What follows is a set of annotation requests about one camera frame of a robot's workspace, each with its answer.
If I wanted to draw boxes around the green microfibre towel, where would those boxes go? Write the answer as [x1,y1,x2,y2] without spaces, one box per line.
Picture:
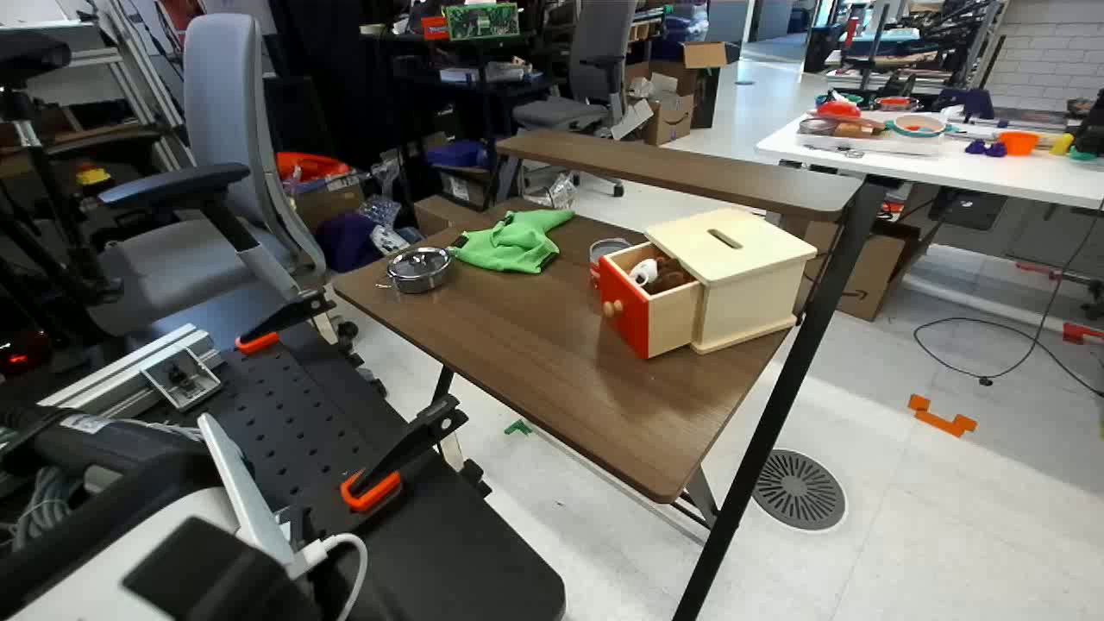
[446,206,581,281]

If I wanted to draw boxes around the red front wooden drawer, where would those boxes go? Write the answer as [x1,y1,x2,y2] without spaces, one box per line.
[589,237,709,366]

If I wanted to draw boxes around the small round metal bowl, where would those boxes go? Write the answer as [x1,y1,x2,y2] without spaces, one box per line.
[385,241,456,297]

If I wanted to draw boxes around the brown wooden table shelf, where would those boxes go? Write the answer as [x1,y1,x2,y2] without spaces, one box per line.
[495,127,865,226]

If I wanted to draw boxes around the pale wooden slot box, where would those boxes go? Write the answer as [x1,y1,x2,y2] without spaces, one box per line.
[641,206,822,360]

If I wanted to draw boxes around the dark purple bag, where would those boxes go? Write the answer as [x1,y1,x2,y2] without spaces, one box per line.
[314,211,385,277]

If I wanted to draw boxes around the cardboard box with white paper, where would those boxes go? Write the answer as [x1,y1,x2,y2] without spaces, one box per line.
[638,85,700,150]

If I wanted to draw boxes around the black metal table leg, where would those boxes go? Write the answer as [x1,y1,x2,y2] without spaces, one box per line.
[671,175,896,621]

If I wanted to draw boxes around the grey mesh office chair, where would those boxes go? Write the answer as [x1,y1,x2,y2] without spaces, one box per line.
[508,0,641,138]

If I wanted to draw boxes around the black perforated base board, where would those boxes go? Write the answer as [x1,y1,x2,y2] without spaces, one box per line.
[196,327,570,621]

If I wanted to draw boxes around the orange plastic bin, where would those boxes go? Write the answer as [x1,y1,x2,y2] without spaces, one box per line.
[273,150,356,191]

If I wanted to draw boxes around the small open cardboard box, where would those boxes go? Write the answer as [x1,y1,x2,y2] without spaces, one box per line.
[681,39,733,71]

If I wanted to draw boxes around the green circuit board box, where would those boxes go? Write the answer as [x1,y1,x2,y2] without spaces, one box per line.
[440,0,525,44]

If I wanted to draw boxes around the round metal floor drain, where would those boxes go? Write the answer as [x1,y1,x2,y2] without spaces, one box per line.
[750,449,851,535]

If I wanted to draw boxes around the large flat cardboard box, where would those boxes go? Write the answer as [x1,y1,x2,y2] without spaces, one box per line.
[800,213,915,323]

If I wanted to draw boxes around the red plastic toy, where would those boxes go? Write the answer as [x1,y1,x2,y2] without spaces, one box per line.
[815,97,865,126]

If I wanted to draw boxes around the grey office chair black armrests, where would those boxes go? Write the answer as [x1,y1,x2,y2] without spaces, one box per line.
[84,12,337,351]

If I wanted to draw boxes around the round patterned plate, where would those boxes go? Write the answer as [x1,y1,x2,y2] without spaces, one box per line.
[884,109,954,145]

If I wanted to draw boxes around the white work table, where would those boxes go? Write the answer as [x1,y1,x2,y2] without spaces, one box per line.
[754,107,1104,213]

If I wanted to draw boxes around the silver aluminium extrusion bars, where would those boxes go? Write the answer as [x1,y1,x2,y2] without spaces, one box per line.
[35,321,224,418]

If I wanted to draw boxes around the black flat device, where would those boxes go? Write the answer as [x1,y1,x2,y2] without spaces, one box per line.
[122,510,329,621]

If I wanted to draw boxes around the small yellow object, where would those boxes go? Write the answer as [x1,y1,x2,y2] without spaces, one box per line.
[72,163,118,193]

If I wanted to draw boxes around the orange plastic bowl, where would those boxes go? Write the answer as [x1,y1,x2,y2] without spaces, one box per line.
[994,127,1046,160]

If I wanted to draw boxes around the long orange handled black clamp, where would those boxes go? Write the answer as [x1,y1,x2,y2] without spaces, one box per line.
[335,392,473,518]

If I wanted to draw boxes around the short orange handled black clamp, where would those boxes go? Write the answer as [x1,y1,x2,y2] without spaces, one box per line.
[230,290,337,364]

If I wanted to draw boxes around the white usb cable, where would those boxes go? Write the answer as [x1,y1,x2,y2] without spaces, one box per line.
[293,529,378,621]

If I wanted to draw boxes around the white angled bracket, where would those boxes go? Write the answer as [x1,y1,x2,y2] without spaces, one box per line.
[193,408,305,569]

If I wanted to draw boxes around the orange floor bracket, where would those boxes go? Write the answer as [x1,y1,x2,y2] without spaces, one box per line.
[904,390,984,442]

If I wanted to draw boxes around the black floor cable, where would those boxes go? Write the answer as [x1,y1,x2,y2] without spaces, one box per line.
[912,211,1104,400]

